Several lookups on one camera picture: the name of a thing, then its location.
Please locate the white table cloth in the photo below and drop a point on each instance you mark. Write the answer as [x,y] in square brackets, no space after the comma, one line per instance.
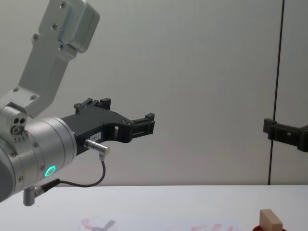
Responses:
[154,204]

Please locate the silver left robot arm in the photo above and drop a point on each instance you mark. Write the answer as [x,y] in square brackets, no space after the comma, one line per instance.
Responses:
[43,79]

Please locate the small red object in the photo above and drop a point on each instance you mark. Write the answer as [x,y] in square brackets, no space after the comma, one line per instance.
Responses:
[256,228]

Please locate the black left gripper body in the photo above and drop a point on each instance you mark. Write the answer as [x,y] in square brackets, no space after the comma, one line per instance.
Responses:
[96,122]

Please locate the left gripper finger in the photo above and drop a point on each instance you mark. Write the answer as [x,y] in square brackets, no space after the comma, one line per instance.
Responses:
[92,104]
[139,127]

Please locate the pale wooden block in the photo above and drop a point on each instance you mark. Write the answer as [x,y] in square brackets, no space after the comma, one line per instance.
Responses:
[270,220]

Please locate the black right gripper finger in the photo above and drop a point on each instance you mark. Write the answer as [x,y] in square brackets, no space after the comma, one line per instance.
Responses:
[286,136]

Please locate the thin dark vertical post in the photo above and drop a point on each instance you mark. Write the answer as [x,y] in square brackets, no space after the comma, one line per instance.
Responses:
[278,72]

